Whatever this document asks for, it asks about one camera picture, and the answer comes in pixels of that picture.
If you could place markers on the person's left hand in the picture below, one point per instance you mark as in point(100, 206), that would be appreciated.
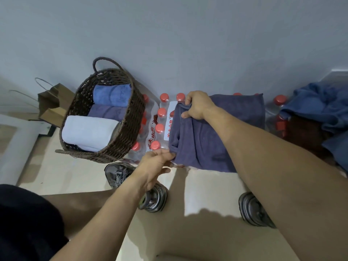
point(152, 168)

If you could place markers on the person's right hand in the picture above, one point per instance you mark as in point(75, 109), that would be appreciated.
point(199, 105)

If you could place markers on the dark grey towel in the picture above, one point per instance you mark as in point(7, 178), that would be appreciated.
point(201, 144)

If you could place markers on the dark brown wicker basket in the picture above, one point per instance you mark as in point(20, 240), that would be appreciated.
point(130, 127)

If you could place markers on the dark blue towel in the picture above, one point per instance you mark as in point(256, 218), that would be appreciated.
point(108, 112)

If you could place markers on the cream towel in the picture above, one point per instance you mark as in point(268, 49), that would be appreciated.
point(87, 133)

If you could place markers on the light blue towel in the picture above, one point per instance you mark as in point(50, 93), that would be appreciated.
point(111, 95)
point(320, 103)

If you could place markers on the brown towel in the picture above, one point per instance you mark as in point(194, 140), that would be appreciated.
point(307, 135)

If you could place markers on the person's left forearm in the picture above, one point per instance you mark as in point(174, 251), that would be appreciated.
point(106, 225)

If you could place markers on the person's right forearm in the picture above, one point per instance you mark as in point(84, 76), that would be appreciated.
point(285, 182)

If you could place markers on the person's left grey shoe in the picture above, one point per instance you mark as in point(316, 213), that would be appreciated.
point(119, 173)

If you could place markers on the person's grey shoe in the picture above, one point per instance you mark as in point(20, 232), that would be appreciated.
point(119, 173)
point(254, 212)

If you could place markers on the person's right grey shoe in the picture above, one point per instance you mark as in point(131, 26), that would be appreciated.
point(254, 212)

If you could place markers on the brown paper bag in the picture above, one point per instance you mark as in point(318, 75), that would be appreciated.
point(54, 105)

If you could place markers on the white wall socket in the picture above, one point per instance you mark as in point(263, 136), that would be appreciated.
point(338, 73)

